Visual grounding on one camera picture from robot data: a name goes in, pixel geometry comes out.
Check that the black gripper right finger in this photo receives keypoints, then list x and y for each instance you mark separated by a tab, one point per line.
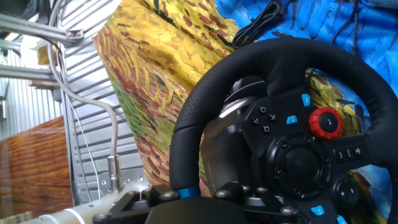
267	211

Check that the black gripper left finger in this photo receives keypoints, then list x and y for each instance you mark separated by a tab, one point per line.
130	205

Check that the black leather racing steering wheel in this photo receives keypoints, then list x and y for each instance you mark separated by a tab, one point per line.
280	56

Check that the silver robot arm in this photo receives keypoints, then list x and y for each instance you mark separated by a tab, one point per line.
77	213

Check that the wood grain panel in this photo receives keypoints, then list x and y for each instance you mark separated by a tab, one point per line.
37	168

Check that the painted wheatfield print cloth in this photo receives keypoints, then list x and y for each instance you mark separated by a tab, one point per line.
161	62

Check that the beige foam block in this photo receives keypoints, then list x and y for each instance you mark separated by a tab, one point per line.
46	56

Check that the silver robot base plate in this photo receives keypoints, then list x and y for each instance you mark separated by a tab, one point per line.
133	177

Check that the aluminium profile frame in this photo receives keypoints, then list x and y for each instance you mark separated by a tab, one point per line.
31	29

